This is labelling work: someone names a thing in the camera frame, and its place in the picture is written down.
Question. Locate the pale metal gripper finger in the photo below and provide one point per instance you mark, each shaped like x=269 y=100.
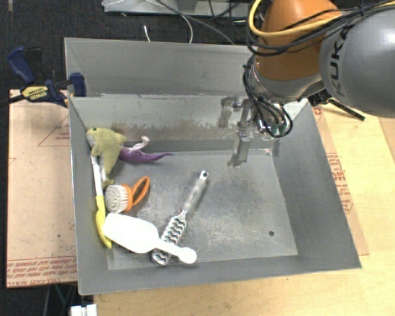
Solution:
x=243 y=150
x=225 y=110

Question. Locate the grey metal bin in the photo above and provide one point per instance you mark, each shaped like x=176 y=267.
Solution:
x=237 y=209

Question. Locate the purple toy lizard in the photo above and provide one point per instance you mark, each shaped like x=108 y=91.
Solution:
x=135 y=156

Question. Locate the yellow-green plush fish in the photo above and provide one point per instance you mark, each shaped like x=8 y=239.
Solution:
x=107 y=145

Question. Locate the white plastic hairbrush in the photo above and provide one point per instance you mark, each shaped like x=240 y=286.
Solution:
x=131 y=234

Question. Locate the white and yellow long brush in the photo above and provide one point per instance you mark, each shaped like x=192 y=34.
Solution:
x=100 y=216

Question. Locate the brown cardboard board, red print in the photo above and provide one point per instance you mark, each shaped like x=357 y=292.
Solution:
x=39 y=183

